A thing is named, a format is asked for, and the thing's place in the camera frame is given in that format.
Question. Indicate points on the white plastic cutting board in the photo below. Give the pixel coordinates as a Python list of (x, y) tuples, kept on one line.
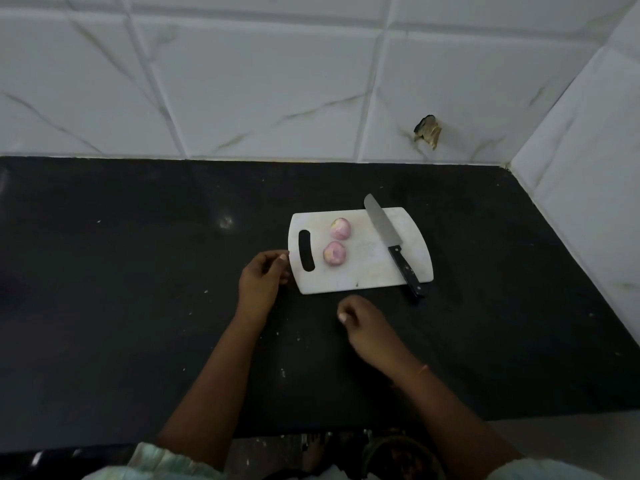
[(370, 259)]

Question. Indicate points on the person's left foot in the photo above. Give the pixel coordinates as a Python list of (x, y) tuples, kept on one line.
[(312, 452)]

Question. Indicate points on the small onion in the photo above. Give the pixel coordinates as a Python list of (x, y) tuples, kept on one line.
[(341, 228), (334, 253)]

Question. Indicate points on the person's left forearm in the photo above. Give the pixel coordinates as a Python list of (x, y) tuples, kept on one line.
[(210, 394)]

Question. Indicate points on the person's right hand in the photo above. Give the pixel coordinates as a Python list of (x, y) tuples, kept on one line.
[(372, 334)]

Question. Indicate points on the broken tile hole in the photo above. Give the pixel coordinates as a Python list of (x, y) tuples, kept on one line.
[(427, 130)]

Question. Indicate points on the person's right forearm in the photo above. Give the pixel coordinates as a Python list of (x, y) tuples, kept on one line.
[(450, 424)]

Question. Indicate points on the green plastic waste bowl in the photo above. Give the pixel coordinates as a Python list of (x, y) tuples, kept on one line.
[(370, 454)]

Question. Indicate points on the person's left hand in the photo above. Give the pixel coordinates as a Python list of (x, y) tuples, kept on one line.
[(260, 289)]

